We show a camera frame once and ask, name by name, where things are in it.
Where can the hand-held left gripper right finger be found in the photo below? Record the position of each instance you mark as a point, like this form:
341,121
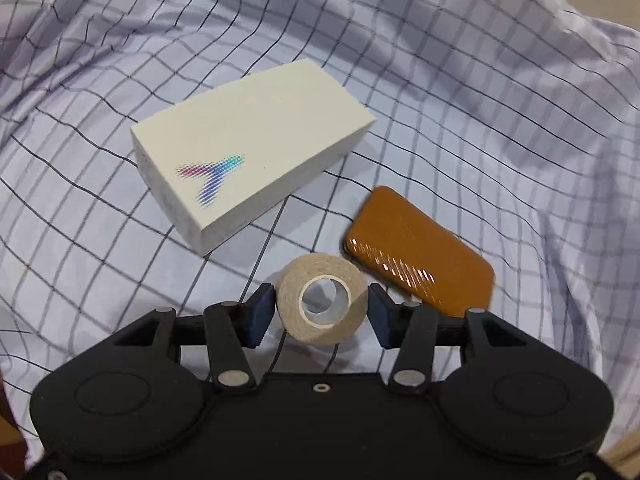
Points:
381,316

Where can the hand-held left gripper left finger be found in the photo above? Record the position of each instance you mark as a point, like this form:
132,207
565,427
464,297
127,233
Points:
260,316

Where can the beige tape roll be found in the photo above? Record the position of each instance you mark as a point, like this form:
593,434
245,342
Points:
320,335

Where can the brown leather case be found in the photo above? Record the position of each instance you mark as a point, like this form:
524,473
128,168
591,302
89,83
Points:
415,240

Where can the white cardboard box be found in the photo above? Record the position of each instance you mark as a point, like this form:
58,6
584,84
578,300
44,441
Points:
240,135

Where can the white checked bed sheet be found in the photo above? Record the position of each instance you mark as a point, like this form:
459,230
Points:
450,85

